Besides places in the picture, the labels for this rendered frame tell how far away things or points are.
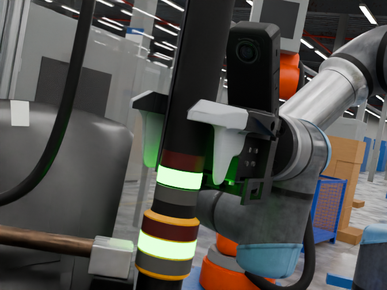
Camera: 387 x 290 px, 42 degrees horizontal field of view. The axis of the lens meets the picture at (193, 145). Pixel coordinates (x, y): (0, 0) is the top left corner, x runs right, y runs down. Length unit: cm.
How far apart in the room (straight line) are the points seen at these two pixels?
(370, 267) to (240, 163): 70
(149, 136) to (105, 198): 10
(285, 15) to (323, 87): 356
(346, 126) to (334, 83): 1015
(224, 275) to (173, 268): 395
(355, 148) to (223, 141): 797
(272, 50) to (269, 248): 25
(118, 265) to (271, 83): 21
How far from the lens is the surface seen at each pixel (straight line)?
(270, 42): 45
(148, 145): 40
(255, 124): 39
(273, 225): 60
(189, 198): 37
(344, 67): 85
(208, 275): 444
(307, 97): 81
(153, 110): 38
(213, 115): 34
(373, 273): 109
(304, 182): 60
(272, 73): 47
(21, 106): 52
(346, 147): 836
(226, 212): 65
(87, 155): 49
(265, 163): 45
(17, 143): 49
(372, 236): 108
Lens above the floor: 146
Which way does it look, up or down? 3 degrees down
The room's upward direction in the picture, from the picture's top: 11 degrees clockwise
